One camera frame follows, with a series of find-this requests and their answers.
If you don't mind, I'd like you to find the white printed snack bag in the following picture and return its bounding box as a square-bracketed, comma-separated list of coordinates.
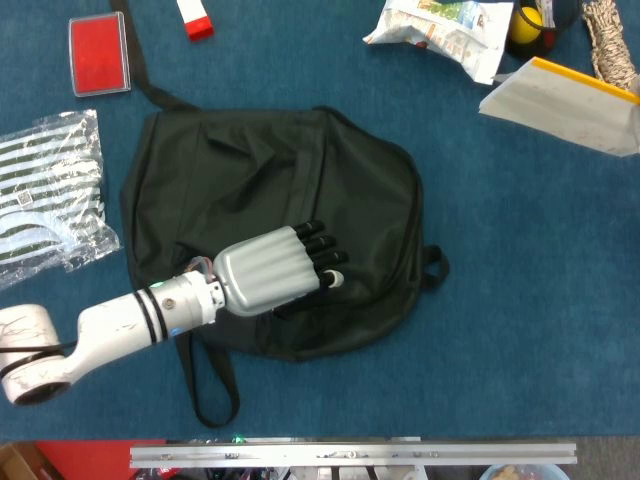
[362, 0, 515, 86]

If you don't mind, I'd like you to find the black mesh pen holder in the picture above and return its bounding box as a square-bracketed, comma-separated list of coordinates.
[504, 0, 584, 62]

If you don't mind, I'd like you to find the beige speckled rope bundle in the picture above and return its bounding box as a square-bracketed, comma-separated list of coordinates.
[582, 0, 640, 94]

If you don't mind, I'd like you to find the striped garment in plastic bag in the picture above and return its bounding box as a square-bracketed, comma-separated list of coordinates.
[0, 108, 123, 292]

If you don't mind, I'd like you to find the red ink pad clear case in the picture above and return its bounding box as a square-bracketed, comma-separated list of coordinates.
[68, 11, 133, 98]

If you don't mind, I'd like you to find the red box under table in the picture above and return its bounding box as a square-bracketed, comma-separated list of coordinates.
[34, 439, 169, 480]

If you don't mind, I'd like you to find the red and white small box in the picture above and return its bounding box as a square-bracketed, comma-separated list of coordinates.
[175, 0, 216, 43]

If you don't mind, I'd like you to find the white book with yellow spine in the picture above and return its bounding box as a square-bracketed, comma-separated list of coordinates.
[478, 56, 640, 158]

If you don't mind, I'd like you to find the black fabric backpack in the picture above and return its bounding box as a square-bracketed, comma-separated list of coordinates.
[110, 0, 450, 429]

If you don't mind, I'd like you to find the brown cardboard box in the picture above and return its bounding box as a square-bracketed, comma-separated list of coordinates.
[0, 442, 51, 480]

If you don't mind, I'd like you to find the red cap marker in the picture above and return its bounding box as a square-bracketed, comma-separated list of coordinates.
[537, 0, 557, 46]

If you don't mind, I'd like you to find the light blue bucket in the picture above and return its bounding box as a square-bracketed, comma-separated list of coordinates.
[479, 463, 571, 480]

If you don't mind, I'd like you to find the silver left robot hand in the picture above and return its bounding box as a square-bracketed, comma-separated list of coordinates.
[212, 219, 350, 319]

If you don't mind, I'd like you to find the aluminium profile rail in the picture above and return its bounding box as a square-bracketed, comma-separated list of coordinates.
[129, 442, 579, 470]

